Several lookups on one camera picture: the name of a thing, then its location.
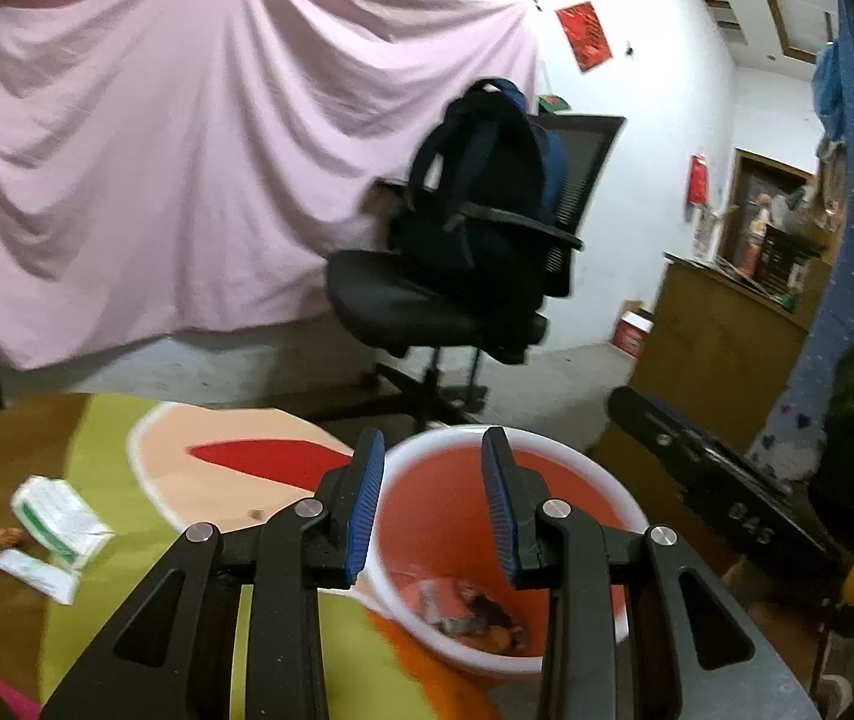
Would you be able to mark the dark blue backpack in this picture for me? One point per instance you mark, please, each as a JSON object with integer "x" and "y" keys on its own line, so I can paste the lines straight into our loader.
{"x": 488, "y": 161}

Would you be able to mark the red white cardboard box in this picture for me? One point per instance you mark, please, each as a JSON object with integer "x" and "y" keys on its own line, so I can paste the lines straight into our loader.
{"x": 633, "y": 325}

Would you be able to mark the pink hanging sheet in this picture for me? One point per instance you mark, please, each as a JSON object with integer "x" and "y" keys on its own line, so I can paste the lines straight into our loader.
{"x": 177, "y": 165}

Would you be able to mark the red paper wall decoration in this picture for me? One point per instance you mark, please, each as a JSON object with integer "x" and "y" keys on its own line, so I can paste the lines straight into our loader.
{"x": 586, "y": 36}

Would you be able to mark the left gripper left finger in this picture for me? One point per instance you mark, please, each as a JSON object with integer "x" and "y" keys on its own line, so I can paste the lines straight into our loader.
{"x": 167, "y": 652}

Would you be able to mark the black office chair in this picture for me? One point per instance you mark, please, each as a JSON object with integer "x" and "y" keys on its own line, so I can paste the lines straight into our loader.
{"x": 424, "y": 291}

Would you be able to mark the wooden cabinet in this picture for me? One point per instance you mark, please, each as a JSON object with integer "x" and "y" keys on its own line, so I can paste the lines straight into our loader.
{"x": 718, "y": 353}

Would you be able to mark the red plastic trash bin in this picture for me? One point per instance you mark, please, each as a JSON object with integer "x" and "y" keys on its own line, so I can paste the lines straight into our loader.
{"x": 432, "y": 523}

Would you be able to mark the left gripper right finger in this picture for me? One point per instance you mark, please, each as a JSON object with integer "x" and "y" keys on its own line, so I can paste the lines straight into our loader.
{"x": 695, "y": 652}

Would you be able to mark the green white leaflet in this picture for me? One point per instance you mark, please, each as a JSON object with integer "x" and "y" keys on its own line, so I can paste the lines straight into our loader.
{"x": 55, "y": 516}

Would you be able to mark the red wall hanging item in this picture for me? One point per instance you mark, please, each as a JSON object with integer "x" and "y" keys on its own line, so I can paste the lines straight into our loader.
{"x": 697, "y": 187}

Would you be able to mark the brown fruit peel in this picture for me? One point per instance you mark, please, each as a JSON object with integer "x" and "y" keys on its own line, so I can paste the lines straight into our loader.
{"x": 12, "y": 538}

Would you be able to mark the colourful table cloth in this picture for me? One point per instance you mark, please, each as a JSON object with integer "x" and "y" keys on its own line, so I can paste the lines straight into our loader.
{"x": 147, "y": 468}

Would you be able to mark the twisted grey paper scrap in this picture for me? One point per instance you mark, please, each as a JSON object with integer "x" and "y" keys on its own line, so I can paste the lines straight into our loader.
{"x": 444, "y": 604}

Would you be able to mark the small green white packet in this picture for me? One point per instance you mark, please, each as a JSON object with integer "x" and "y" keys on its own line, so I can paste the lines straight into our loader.
{"x": 56, "y": 583}

